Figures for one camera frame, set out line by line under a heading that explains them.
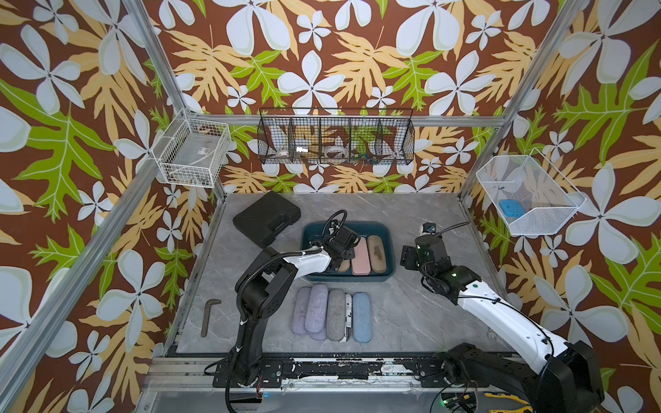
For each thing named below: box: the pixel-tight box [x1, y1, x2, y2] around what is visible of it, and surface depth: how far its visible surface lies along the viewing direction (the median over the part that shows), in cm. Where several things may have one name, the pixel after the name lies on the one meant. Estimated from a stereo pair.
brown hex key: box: [200, 298, 222, 338], surface depth 86 cm
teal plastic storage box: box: [306, 246, 396, 283], surface depth 95 cm
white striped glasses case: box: [341, 293, 353, 343], surface depth 83 cm
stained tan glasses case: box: [366, 234, 388, 273], surface depth 98 cm
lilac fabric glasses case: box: [304, 283, 329, 334], surface depth 82 cm
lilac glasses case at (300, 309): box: [290, 286, 312, 336], surface depth 84 cm
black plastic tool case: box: [232, 191, 302, 249], surface depth 109 cm
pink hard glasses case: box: [351, 236, 372, 277], surface depth 96 cm
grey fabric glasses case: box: [326, 289, 346, 342], surface depth 81 cm
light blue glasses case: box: [352, 291, 372, 344], surface depth 84 cm
